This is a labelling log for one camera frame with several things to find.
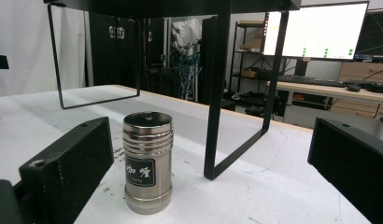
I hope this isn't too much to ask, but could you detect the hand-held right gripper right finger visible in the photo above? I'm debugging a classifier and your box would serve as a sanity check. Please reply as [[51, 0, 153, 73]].
[[306, 117, 383, 224]]

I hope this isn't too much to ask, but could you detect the bundle of blue cables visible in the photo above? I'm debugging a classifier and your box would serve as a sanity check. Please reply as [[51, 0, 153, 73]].
[[177, 50, 203, 101]]

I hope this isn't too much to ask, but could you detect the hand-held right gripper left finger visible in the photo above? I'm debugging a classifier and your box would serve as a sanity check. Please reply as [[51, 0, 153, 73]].
[[19, 116, 115, 224]]

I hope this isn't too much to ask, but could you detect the wooden desk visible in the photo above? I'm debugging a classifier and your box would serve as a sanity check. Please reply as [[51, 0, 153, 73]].
[[266, 80, 383, 141]]

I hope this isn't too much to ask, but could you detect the black keyboard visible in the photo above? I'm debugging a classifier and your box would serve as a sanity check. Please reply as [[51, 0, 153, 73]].
[[277, 74, 348, 89]]

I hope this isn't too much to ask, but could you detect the black metal storage rack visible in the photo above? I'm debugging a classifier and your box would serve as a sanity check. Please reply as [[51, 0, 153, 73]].
[[227, 20, 275, 117]]

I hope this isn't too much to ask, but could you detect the black metal shelf riser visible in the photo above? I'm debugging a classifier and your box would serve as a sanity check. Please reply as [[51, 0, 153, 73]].
[[43, 0, 303, 181]]

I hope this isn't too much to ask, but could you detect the steel spice shaker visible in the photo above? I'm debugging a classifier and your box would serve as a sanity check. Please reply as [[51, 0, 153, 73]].
[[122, 111, 175, 216]]

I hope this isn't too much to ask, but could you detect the white curtain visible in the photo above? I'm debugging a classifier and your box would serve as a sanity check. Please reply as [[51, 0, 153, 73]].
[[0, 0, 94, 98]]

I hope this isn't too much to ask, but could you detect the computer monitor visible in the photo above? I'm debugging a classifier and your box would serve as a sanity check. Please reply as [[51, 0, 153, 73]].
[[262, 1, 370, 62]]

